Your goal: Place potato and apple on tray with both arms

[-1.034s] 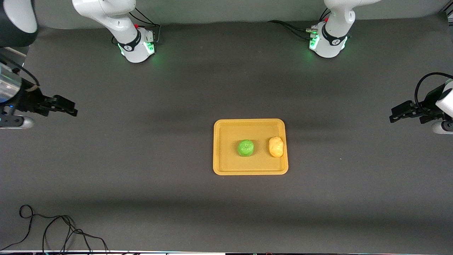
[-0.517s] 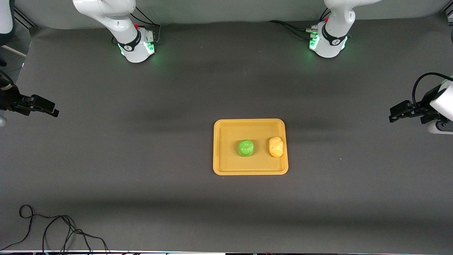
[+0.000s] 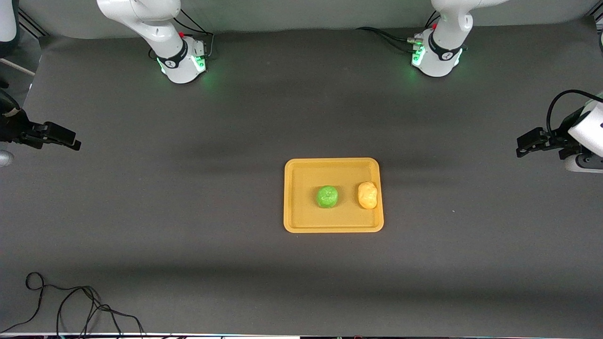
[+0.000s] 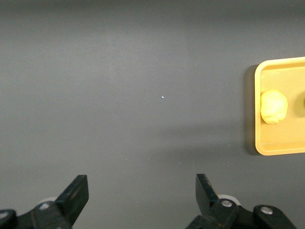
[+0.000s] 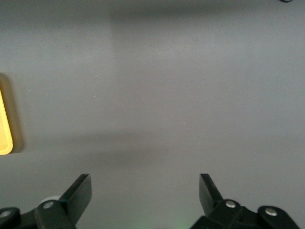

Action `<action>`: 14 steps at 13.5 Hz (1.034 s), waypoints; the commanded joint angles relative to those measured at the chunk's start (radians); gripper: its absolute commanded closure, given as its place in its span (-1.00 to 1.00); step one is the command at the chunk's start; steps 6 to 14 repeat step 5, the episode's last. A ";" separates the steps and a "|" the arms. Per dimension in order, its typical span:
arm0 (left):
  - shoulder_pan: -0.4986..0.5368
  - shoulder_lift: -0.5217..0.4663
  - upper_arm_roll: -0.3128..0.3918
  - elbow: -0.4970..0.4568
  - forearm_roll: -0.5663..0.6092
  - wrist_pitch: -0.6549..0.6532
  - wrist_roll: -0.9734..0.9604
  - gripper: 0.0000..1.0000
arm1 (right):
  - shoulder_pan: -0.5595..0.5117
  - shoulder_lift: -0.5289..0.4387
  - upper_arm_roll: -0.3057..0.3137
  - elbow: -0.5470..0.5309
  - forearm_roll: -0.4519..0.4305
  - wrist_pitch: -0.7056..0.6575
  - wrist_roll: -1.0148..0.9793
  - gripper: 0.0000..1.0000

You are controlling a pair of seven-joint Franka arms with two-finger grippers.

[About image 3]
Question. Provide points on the aluminium frame rail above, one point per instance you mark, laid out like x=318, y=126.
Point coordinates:
x=33, y=27

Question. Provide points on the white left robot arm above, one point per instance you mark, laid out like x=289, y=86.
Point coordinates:
x=443, y=56

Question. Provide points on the dark grey table mat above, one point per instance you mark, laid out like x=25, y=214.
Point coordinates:
x=188, y=212

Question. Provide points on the yellow plastic tray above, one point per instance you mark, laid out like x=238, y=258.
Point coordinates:
x=301, y=212

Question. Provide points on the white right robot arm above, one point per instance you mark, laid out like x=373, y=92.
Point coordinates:
x=155, y=28

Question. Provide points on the green apple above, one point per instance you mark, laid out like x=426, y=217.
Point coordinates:
x=327, y=197

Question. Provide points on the yellow potato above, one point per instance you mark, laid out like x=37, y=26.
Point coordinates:
x=367, y=195

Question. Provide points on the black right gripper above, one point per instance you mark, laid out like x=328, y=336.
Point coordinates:
x=15, y=128

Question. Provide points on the thin white rod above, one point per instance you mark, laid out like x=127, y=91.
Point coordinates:
x=19, y=66

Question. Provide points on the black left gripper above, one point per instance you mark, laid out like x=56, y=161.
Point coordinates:
x=557, y=139

